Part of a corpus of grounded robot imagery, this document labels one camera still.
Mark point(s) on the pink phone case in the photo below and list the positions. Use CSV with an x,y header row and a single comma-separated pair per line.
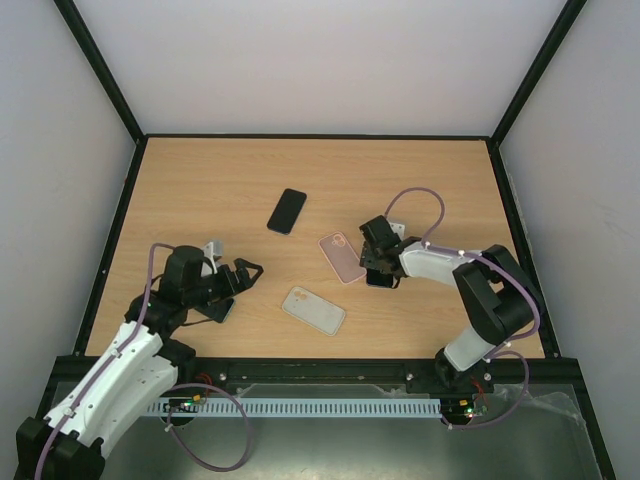
x,y
342,257

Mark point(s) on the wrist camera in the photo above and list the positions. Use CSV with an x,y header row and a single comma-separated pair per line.
x,y
398,228
213,252

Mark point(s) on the white slotted cable duct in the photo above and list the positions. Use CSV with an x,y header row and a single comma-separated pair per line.
x,y
314,408

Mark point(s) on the beige phone case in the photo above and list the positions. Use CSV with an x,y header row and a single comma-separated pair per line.
x,y
314,311

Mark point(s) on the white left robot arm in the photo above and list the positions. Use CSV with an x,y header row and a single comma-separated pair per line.
x,y
142,362

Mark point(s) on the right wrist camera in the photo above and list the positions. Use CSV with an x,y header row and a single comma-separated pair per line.
x,y
398,228

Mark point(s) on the blue-edged black phone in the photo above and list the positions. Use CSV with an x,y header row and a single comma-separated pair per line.
x,y
378,279

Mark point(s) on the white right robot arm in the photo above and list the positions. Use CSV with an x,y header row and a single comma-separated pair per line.
x,y
501,302

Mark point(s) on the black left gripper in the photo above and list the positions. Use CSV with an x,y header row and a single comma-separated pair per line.
x,y
242,283

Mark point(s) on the black phone far centre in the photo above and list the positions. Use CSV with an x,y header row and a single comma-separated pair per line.
x,y
286,211

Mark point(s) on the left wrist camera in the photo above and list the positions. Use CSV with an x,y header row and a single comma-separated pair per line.
x,y
213,252

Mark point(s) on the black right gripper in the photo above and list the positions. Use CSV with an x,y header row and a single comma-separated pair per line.
x,y
375,260

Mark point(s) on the green-edged black phone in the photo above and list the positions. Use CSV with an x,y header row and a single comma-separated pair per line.
x,y
218,311

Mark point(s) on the black front frame rail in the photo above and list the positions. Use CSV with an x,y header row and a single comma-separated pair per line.
x,y
417,376

